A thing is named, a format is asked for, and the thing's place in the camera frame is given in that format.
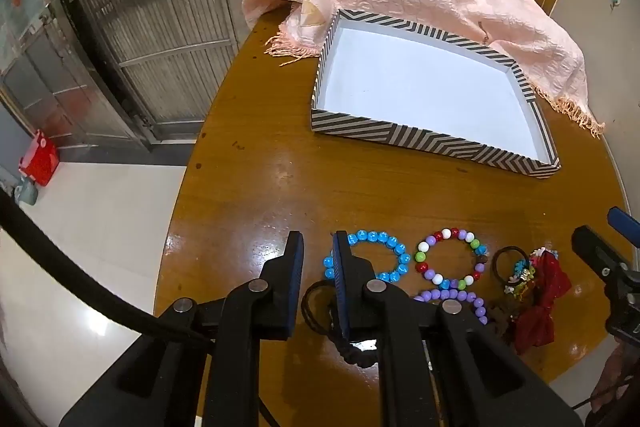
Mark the red bow hair clip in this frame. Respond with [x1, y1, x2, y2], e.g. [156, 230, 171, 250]
[512, 249, 572, 355]

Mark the thin black hair tie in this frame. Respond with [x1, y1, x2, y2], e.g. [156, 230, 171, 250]
[301, 279, 346, 338]

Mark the dark brown hair accessory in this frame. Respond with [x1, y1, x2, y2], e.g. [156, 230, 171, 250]
[487, 301, 517, 344]

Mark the black hair tie colourful charm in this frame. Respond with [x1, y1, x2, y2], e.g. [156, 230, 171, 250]
[492, 246, 546, 308]

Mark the person's right hand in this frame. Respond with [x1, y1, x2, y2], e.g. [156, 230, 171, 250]
[589, 341, 635, 414]

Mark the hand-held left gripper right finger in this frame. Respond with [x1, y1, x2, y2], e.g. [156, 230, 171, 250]
[331, 230, 583, 427]

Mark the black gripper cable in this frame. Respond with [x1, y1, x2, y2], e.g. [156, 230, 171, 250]
[0, 194, 213, 343]

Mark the blue bead bracelet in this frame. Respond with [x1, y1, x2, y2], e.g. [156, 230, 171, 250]
[323, 230, 412, 284]

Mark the striped cardboard box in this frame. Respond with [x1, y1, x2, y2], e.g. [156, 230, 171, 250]
[311, 9, 561, 180]

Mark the purple bead bracelet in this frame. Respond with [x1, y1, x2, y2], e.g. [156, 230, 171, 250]
[414, 288, 489, 326]

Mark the red bag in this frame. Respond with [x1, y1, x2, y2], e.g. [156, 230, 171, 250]
[18, 129, 61, 186]

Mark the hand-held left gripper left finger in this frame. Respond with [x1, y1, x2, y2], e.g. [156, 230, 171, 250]
[59, 231, 305, 427]

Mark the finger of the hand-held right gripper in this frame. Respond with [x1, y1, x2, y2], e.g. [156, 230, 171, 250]
[607, 206, 640, 249]
[571, 225, 628, 280]

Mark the multicoloured bead bracelet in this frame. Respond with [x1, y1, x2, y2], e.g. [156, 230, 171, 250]
[414, 228, 488, 289]

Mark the teal cup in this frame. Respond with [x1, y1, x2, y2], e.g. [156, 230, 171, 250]
[13, 182, 38, 206]

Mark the metal security door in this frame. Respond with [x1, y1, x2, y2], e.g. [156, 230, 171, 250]
[47, 0, 541, 152]

